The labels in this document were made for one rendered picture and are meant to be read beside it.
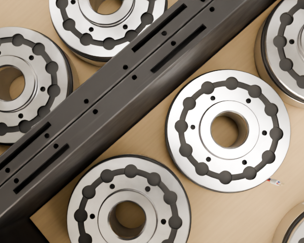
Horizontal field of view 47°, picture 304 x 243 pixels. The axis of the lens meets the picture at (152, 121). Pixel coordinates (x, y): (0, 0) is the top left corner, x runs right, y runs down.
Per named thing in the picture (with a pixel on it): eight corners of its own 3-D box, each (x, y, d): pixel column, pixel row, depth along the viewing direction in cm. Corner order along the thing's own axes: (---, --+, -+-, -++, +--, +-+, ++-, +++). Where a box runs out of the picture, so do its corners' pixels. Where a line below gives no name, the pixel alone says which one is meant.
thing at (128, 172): (122, 306, 28) (121, 310, 28) (43, 211, 29) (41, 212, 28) (215, 223, 28) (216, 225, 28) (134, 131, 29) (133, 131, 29)
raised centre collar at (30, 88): (17, 44, 30) (14, 42, 29) (49, 90, 29) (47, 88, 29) (-30, 78, 30) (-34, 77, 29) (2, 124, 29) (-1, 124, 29)
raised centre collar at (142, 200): (125, 262, 28) (124, 264, 27) (85, 215, 28) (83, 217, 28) (170, 222, 28) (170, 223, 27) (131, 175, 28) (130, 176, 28)
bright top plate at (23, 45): (27, 6, 30) (24, 3, 30) (93, 97, 30) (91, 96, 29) (-67, 73, 30) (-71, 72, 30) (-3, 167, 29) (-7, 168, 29)
